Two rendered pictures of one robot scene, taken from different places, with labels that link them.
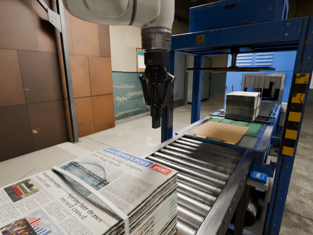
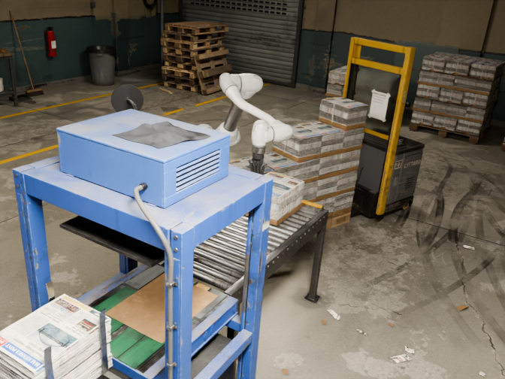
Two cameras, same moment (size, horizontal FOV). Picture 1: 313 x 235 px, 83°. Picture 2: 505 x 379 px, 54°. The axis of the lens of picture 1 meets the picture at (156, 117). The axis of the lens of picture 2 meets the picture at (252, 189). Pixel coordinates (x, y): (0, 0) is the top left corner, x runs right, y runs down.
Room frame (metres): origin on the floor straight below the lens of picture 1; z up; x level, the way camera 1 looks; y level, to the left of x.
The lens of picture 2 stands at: (3.60, -0.39, 2.42)
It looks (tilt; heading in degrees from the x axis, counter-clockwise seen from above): 24 degrees down; 173
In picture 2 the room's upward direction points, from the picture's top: 4 degrees clockwise
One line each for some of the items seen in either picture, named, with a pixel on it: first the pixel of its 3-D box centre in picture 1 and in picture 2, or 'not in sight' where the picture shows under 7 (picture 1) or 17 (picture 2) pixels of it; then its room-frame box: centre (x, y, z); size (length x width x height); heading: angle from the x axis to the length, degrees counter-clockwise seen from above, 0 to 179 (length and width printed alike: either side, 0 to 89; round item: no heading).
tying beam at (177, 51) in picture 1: (235, 43); (146, 183); (1.49, -0.62, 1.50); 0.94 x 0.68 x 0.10; 53
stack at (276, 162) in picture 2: not in sight; (281, 197); (-0.74, 0.43, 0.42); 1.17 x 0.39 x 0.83; 123
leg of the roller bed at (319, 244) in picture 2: not in sight; (317, 262); (0.31, 0.57, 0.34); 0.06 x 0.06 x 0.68; 53
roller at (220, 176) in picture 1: (187, 166); (230, 252); (0.89, -0.17, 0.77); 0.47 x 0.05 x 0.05; 53
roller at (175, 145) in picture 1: (201, 154); (212, 265); (1.04, -0.29, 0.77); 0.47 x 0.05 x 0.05; 53
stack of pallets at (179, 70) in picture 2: not in sight; (195, 55); (-7.51, -0.50, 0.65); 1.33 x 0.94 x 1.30; 147
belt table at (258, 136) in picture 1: (226, 134); (149, 316); (1.49, -0.62, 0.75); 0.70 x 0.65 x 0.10; 143
